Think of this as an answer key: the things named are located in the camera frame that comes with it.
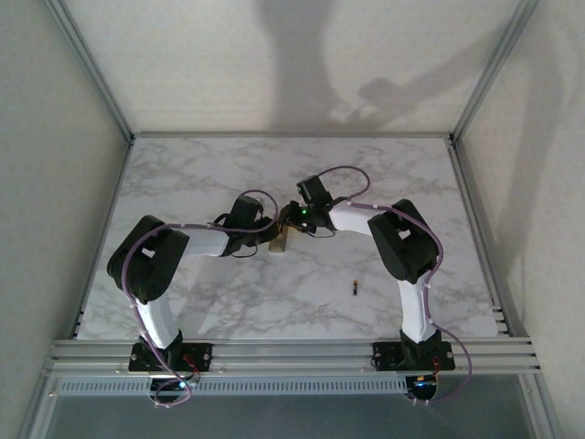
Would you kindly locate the beige remote control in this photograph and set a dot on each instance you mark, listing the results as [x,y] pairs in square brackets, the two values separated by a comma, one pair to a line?
[279,244]

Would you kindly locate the small orange and black battery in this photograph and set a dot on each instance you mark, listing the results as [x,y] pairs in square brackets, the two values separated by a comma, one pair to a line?
[354,287]

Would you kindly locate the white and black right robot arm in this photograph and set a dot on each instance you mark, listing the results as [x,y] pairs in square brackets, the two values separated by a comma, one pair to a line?
[352,219]

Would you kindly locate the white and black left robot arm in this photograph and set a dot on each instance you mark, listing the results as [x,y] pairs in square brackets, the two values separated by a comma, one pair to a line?
[205,242]

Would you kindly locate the aluminium frame cross rail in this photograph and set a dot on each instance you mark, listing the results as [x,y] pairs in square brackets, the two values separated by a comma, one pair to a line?
[292,135]

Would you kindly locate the wide aluminium mounting rail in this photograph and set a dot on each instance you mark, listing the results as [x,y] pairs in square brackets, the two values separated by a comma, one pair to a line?
[292,356]

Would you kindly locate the aluminium table side rail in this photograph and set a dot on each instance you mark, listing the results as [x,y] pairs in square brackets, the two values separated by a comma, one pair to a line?
[103,238]
[467,192]

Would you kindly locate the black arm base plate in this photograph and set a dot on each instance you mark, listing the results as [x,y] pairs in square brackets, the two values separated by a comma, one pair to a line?
[384,354]
[201,354]

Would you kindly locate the aluminium frame post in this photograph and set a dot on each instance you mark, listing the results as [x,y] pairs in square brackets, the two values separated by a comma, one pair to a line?
[92,68]
[491,68]

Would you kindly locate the aluminium frame leg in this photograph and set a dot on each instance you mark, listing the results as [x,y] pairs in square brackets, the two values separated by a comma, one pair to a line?
[548,420]
[40,411]

